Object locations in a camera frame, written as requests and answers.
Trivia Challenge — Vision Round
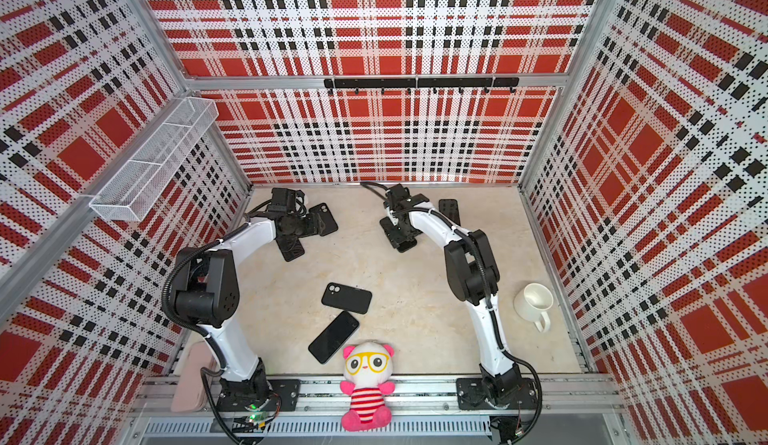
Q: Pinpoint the phone with plaid reflection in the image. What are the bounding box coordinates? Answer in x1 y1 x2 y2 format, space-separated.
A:
276 236 305 262

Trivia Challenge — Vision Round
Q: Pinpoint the white-edged phone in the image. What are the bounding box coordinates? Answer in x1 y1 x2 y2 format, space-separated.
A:
438 198 461 225

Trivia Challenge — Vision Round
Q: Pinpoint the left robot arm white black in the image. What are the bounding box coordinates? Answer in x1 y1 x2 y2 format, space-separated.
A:
161 212 338 383

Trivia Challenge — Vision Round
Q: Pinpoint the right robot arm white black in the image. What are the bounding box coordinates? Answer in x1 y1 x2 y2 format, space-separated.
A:
380 201 521 395

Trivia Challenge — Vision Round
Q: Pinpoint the black phone case top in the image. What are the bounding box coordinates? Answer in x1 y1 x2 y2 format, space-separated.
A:
309 203 339 236

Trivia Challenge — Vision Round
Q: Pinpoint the blue phone black screen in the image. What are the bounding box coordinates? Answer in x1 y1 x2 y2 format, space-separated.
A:
308 311 360 364

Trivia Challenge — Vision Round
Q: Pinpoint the pink phone case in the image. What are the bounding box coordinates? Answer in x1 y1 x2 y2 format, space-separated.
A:
170 342 218 413

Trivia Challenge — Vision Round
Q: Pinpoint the pink panda plush toy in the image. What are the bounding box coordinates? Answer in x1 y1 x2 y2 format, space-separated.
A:
340 341 395 432

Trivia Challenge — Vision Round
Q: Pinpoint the white mug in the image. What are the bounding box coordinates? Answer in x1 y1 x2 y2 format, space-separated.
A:
514 283 554 333

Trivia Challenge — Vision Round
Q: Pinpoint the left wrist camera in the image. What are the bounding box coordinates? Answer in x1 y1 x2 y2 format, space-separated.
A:
267 188 306 215

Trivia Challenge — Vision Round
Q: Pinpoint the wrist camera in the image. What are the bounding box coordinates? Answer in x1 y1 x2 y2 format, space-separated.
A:
267 188 306 215
385 184 429 213

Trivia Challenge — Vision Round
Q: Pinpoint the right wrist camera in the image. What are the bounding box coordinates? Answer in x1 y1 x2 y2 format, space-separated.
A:
385 184 429 213

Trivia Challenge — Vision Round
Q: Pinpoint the white wire mesh basket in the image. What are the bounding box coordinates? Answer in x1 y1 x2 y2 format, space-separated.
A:
89 96 218 222

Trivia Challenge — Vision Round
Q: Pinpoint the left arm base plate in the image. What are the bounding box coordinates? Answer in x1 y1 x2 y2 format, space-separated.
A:
215 379 301 412

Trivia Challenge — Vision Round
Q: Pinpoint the aluminium front rail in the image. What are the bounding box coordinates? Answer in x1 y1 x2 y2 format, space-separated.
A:
134 374 625 417

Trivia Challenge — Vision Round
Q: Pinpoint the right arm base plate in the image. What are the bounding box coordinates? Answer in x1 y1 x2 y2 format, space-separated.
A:
456 377 539 411

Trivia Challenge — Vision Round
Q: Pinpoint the black hook rail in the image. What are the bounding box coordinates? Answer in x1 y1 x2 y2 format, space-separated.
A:
323 76 520 93

